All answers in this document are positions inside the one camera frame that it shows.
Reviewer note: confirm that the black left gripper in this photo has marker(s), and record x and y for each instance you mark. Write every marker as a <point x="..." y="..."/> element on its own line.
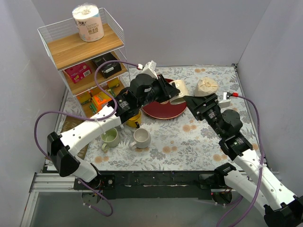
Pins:
<point x="163" y="85"/>

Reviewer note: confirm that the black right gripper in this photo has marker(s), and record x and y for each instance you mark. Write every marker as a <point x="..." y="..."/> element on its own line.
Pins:
<point x="204" y="105"/>

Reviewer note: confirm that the beige textured mug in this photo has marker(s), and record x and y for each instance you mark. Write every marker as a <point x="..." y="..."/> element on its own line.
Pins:
<point x="183" y="91"/>

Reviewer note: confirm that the yellow mug black handle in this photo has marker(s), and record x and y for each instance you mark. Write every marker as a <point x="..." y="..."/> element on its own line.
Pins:
<point x="135" y="121"/>

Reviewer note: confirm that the speckled white round mug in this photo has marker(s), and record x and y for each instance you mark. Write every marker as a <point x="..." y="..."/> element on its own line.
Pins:
<point x="142" y="139"/>

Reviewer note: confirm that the light green mug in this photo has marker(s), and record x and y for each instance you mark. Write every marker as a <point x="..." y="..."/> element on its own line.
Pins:
<point x="110" y="139"/>

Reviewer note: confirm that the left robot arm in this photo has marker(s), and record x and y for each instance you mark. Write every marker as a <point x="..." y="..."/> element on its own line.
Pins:
<point x="63" y="149"/>

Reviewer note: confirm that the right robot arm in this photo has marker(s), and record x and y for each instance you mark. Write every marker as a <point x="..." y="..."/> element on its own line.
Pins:
<point x="279" y="206"/>

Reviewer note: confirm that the paper wrapped round package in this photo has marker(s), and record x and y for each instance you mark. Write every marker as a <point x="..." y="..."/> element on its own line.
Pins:
<point x="206" y="86"/>

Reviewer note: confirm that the red round tray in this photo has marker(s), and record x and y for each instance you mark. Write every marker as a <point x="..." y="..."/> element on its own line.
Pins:
<point x="164" y="111"/>

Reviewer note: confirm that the floral tablecloth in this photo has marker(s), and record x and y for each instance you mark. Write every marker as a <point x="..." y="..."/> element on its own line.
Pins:
<point x="182" y="143"/>

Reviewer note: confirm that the orange yellow sponge box back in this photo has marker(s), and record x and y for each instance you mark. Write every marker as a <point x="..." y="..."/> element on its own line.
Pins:
<point x="113" y="83"/>

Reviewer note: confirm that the black green box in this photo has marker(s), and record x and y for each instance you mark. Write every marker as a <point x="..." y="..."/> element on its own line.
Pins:
<point x="109" y="69"/>

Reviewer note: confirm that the orange green sponge box front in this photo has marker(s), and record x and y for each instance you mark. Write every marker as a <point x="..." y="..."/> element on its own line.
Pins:
<point x="98" y="101"/>

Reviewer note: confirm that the orange sponge box middle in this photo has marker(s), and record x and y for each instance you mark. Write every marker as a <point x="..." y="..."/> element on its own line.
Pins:
<point x="84" y="97"/>

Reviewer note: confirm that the pink orange sponge box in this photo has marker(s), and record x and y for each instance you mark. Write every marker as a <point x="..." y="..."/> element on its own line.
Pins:
<point x="78" y="72"/>

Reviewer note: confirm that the wrapped toilet paper roll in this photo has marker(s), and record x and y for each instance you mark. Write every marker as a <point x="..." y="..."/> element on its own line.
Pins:
<point x="88" y="21"/>

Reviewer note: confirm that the brown paper bag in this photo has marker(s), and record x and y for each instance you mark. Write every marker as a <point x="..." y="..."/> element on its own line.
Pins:
<point x="68" y="124"/>

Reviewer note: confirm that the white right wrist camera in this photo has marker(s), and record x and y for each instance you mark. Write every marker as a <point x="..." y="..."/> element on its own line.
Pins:
<point x="227" y="99"/>

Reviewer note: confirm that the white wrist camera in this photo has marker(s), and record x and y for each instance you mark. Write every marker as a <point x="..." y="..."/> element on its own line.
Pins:
<point x="148" y="68"/>
<point x="227" y="99"/>

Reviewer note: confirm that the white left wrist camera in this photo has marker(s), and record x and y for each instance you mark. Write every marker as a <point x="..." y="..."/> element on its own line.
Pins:
<point x="148" y="68"/>

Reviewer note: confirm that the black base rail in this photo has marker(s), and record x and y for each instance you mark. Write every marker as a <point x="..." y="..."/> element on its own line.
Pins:
<point x="159" y="184"/>

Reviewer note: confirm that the white wire wooden shelf rack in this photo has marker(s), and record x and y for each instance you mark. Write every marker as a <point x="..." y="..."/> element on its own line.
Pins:
<point x="66" y="49"/>

